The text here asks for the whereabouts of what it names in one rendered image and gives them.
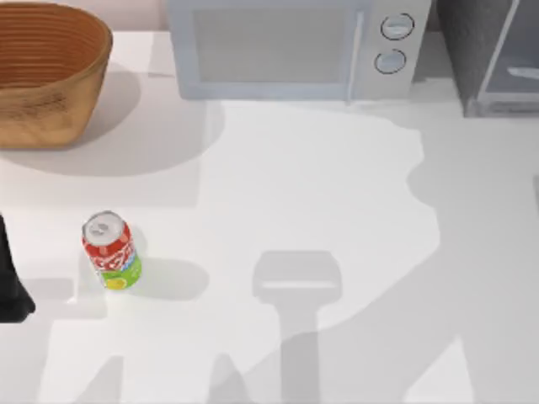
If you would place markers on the pale microwave oven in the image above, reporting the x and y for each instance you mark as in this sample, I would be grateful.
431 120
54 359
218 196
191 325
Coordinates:
269 46

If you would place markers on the red and green can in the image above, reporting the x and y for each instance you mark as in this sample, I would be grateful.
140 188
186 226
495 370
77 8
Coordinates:
113 252

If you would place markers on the microwave knob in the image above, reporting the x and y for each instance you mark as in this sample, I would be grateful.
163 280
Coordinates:
390 61
396 25

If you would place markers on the brown woven basket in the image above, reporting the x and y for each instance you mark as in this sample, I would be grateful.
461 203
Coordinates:
46 105

